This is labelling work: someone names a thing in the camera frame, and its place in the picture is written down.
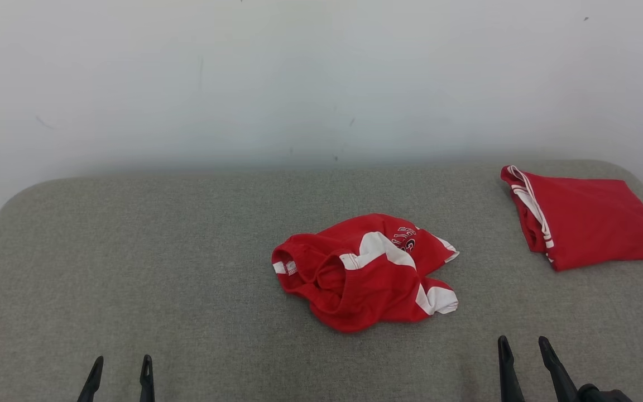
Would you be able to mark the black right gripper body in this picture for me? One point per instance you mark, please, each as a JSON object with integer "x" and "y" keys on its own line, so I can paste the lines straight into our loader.
{"x": 603, "y": 394}

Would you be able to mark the red basketball jersey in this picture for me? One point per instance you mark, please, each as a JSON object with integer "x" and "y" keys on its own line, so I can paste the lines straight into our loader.
{"x": 595, "y": 223}

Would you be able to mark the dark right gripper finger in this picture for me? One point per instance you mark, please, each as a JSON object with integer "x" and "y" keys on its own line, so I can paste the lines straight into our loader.
{"x": 508, "y": 374}
{"x": 557, "y": 374}

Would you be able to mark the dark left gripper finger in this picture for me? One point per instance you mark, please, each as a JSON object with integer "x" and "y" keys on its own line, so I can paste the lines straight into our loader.
{"x": 91, "y": 382}
{"x": 147, "y": 382}

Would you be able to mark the red shorts with white stripes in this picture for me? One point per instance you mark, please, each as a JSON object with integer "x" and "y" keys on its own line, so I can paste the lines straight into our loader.
{"x": 366, "y": 279}

